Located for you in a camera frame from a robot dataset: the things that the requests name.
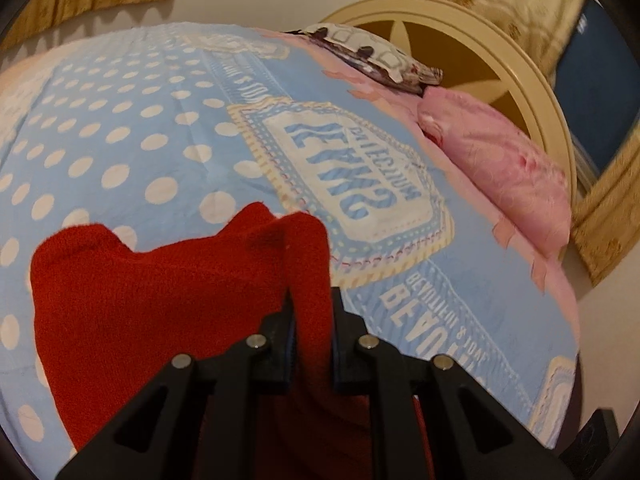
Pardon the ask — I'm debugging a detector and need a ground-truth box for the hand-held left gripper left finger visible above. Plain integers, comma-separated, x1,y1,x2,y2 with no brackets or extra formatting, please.
55,287,296,480

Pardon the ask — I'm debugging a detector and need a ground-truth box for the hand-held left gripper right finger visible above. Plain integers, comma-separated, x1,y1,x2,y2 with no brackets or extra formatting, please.
330,287,576,480

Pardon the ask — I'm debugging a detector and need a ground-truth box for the red knitted sweater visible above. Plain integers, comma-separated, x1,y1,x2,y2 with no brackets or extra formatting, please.
30,201,431,480

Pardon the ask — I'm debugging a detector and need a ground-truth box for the pink pillow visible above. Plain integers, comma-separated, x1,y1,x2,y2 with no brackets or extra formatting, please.
417,87,573,261

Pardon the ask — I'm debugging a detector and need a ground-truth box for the black object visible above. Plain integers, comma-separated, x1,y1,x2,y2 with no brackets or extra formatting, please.
557,409,621,471

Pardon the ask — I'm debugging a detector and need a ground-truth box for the blue printed bed sheet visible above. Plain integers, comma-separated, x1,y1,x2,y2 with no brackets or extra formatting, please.
0,21,583,461

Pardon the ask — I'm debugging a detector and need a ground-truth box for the white patterned pillow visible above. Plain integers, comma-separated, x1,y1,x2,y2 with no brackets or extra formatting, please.
285,22,445,96

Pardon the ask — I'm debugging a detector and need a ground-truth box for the cream round headboard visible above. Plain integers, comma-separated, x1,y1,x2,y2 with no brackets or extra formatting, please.
320,0,586,201

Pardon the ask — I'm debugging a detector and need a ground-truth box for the dark blue window pane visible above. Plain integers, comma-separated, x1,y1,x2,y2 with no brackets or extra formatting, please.
555,0,640,176

